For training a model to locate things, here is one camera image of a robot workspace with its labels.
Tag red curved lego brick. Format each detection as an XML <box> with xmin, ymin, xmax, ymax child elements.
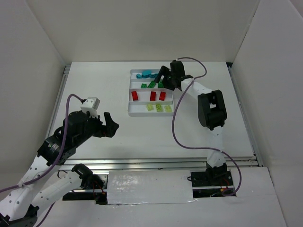
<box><xmin>159</xmin><ymin>91</ymin><xmax>166</xmax><ymax>101</ymax></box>

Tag teal flower face lego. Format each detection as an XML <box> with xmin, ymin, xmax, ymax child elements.
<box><xmin>142</xmin><ymin>70</ymin><xmax>152</xmax><ymax>79</ymax></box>

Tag red teal lego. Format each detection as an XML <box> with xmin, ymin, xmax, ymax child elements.
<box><xmin>150</xmin><ymin>91</ymin><xmax>156</xmax><ymax>102</ymax></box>

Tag yellow-green lego brick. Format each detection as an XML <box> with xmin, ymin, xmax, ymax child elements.
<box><xmin>146</xmin><ymin>104</ymin><xmax>154</xmax><ymax>111</ymax></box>
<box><xmin>164</xmin><ymin>105</ymin><xmax>172</xmax><ymax>113</ymax></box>
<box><xmin>155</xmin><ymin>104</ymin><xmax>163</xmax><ymax>112</ymax></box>

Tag teal small lego brick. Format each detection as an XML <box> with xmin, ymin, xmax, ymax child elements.
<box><xmin>136</xmin><ymin>73</ymin><xmax>142</xmax><ymax>79</ymax></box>

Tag red flower lego with green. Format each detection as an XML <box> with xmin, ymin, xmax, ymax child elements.
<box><xmin>131</xmin><ymin>91</ymin><xmax>139</xmax><ymax>101</ymax></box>

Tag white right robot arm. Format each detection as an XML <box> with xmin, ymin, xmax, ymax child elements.
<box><xmin>154</xmin><ymin>58</ymin><xmax>227</xmax><ymax>182</ymax></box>

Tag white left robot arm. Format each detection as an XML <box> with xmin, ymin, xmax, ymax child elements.
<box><xmin>0</xmin><ymin>111</ymin><xmax>119</xmax><ymax>227</ymax></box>

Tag long green lego brick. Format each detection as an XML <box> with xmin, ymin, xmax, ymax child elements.
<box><xmin>147</xmin><ymin>81</ymin><xmax>156</xmax><ymax>88</ymax></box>

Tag white divided sorting tray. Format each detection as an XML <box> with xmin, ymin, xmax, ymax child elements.
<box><xmin>128</xmin><ymin>69</ymin><xmax>174</xmax><ymax>117</ymax></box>

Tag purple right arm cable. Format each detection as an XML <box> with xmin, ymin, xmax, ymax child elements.
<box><xmin>171</xmin><ymin>56</ymin><xmax>242</xmax><ymax>197</ymax></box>

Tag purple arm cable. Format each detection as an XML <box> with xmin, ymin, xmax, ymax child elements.
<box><xmin>0</xmin><ymin>94</ymin><xmax>86</xmax><ymax>227</ymax></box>
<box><xmin>171</xmin><ymin>56</ymin><xmax>242</xmax><ymax>197</ymax></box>

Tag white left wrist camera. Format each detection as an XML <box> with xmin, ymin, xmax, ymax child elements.
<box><xmin>80</xmin><ymin>97</ymin><xmax>100</xmax><ymax>118</ymax></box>

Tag aluminium front rail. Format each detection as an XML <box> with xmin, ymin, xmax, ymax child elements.
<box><xmin>40</xmin><ymin>157</ymin><xmax>263</xmax><ymax>171</ymax></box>

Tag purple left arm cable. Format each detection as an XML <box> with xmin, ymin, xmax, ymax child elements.
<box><xmin>0</xmin><ymin>94</ymin><xmax>86</xmax><ymax>227</ymax></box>

